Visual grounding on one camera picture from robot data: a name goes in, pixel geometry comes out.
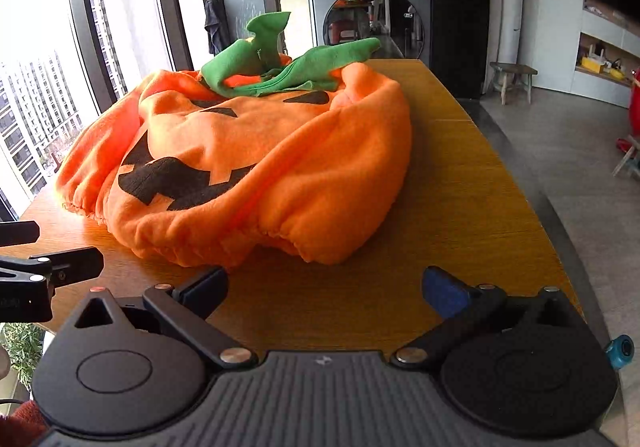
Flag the black window frame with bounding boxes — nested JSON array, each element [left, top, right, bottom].
[[0, 0, 197, 223]]

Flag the red cloth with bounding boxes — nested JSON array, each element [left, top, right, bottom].
[[0, 399, 47, 447]]

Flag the wall niche with yellow items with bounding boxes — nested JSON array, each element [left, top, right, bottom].
[[574, 31, 635, 88]]

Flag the small wooden stool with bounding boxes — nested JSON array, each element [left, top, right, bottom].
[[488, 61, 539, 106]]

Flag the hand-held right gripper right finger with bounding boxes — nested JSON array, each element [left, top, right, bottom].
[[392, 266, 583, 370]]

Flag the green plant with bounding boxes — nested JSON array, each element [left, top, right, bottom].
[[0, 322, 47, 380]]

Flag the dark hanging cloth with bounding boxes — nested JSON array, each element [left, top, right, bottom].
[[204, 0, 232, 57]]

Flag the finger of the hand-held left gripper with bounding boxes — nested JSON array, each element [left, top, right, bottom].
[[0, 221, 40, 246], [0, 247, 104, 289]]

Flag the orange pumpkin costume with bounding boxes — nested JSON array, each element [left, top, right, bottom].
[[54, 11, 414, 268]]

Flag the blue round cap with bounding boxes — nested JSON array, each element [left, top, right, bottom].
[[605, 334, 636, 371]]

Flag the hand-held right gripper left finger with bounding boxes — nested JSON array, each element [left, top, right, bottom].
[[74, 266, 256, 370]]

